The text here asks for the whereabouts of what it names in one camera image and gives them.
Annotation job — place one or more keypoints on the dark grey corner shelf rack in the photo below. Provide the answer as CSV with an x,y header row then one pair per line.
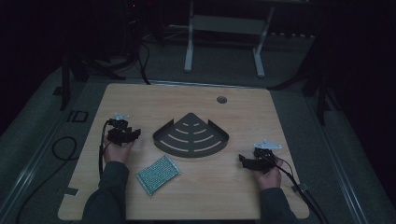
x,y
190,137

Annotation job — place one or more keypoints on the black metal stand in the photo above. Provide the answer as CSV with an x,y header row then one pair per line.
x,y
317,84
74,68

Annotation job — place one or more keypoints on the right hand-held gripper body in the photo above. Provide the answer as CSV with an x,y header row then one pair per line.
x,y
264,157

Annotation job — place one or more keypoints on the white metal desk frame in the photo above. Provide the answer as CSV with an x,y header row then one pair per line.
x,y
229,25

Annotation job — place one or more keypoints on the person's left hand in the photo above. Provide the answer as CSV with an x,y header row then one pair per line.
x,y
115,152

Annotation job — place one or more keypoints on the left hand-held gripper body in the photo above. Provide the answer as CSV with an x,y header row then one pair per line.
x,y
117,128

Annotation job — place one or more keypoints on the person's right hand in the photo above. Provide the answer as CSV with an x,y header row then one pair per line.
x,y
270,179

